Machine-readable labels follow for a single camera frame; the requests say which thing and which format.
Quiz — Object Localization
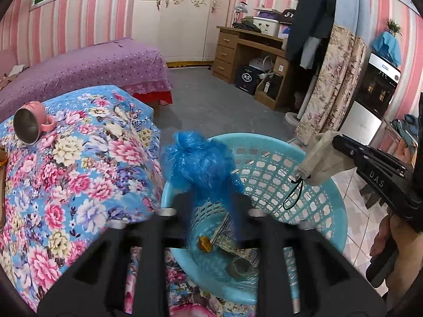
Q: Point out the floral fan cover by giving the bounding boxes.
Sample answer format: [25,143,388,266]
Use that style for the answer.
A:
[294,23,368,146]

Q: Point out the light blue plastic basket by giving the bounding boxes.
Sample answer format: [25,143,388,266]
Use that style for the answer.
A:
[162,133,348,306]

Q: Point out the black cap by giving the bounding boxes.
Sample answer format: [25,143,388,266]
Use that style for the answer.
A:
[277,8,296,25]

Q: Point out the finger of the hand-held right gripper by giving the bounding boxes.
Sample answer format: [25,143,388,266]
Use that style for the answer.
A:
[332,135,381,170]
[339,134,414,174]

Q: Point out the blue cloth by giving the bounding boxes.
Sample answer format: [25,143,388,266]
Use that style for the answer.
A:
[371,31,403,68]

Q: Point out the floral blanket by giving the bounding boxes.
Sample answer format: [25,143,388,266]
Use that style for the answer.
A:
[0,86,166,314]

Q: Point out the small green plant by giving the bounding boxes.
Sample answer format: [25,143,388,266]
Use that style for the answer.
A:
[386,18,402,35]

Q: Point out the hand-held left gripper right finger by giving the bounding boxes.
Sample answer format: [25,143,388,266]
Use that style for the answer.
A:
[228,192,388,317]

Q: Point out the purple dotted bed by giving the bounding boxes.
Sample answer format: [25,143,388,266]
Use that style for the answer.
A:
[0,38,174,113]

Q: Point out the black box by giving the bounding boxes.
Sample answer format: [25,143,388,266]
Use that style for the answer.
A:
[235,65,263,95]

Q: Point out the blue plastic bag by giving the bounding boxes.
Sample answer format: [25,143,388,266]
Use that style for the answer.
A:
[160,130,245,238]

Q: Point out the pile of clothes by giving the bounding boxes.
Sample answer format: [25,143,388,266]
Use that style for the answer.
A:
[390,114,420,162]

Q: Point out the beige cloth pouch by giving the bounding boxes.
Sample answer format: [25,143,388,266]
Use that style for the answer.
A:
[282,131,356,210]

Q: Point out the white wardrobe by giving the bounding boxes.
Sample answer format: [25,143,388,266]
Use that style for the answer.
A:
[132,0,242,65]

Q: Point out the dark clothes on desk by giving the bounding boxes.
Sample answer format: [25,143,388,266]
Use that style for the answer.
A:
[240,19,261,33]

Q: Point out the black and white snack packet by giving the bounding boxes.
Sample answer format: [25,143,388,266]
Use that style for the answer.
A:
[211,216,261,268]

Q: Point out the desk lamp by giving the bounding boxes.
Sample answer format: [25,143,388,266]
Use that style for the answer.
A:
[232,2,249,27]

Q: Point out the white storage box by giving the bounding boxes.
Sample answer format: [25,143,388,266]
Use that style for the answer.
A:
[253,16,281,37]

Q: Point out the white fan base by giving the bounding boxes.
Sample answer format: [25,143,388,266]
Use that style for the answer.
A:
[285,111,303,126]

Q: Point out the wooden desk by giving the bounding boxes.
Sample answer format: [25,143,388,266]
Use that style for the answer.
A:
[211,25,298,111]

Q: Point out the red bed skirt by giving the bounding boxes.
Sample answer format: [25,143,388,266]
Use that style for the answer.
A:
[124,81,174,106]

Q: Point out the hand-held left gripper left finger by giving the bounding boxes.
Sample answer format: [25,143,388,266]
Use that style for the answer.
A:
[37,192,193,317]

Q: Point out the dark hanging clothes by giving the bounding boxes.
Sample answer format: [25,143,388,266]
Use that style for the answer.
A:
[286,0,361,70]

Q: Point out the person's right hand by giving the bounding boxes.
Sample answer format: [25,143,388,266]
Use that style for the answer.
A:
[369,213,423,307]

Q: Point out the white small fan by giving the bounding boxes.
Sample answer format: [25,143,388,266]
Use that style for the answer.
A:
[249,56,275,73]

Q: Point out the water dispenser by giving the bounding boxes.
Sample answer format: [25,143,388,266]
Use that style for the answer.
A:
[340,51,402,152]

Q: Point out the pink metal cup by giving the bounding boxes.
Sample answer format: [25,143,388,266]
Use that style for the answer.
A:
[12,101,56,146]

